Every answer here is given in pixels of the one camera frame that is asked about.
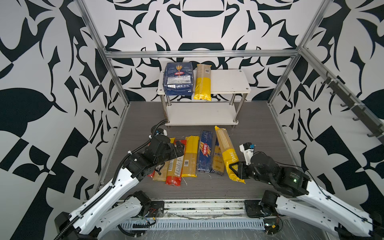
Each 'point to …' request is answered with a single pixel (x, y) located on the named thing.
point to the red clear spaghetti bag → (174, 169)
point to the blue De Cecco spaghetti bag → (218, 163)
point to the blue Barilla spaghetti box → (205, 158)
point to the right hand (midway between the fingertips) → (230, 166)
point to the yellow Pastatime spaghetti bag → (229, 156)
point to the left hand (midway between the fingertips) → (178, 145)
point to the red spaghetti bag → (152, 175)
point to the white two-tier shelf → (232, 81)
